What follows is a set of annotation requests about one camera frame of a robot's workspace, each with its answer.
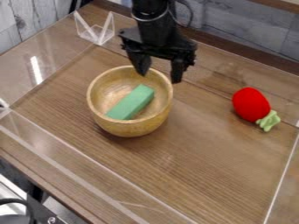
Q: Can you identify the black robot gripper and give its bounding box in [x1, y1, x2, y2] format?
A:
[118, 26, 198, 84]

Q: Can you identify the red plush strawberry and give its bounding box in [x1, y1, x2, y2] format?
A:
[233, 87, 281, 132]

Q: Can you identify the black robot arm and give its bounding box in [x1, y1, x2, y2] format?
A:
[118, 0, 198, 84]

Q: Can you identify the green rectangular block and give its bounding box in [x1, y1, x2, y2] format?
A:
[106, 84, 155, 120]

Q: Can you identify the wooden bowl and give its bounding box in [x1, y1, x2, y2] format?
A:
[87, 66, 174, 137]

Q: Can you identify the black equipment lower left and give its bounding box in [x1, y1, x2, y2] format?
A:
[0, 196, 69, 224]

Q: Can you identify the clear acrylic corner bracket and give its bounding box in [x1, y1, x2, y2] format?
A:
[74, 11, 117, 46]

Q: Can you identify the black cable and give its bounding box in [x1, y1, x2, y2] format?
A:
[174, 0, 195, 29]

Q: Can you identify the clear acrylic tray wall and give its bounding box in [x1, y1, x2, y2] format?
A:
[0, 17, 299, 224]

